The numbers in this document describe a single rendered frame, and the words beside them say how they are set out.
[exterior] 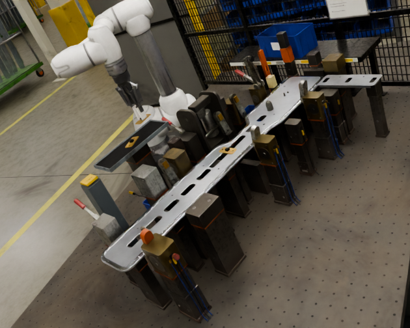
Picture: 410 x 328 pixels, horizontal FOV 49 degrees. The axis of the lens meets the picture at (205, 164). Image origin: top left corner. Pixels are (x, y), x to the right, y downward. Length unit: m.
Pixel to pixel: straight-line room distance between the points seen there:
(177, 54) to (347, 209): 3.15
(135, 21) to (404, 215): 1.59
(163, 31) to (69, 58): 2.80
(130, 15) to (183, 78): 2.43
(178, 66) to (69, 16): 5.24
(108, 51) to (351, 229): 1.21
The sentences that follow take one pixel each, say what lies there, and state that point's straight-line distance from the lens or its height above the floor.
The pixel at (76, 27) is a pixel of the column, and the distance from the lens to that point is 9.79.
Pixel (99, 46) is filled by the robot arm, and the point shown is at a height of 1.60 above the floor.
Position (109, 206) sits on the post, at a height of 1.01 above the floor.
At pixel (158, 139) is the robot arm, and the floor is 0.88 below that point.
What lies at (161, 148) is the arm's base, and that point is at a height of 0.82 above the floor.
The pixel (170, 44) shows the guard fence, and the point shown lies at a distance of 4.69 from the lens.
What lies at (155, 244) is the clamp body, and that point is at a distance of 1.55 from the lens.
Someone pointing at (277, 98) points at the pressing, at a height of 1.00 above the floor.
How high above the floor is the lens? 1.97
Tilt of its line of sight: 30 degrees down
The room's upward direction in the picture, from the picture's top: 25 degrees counter-clockwise
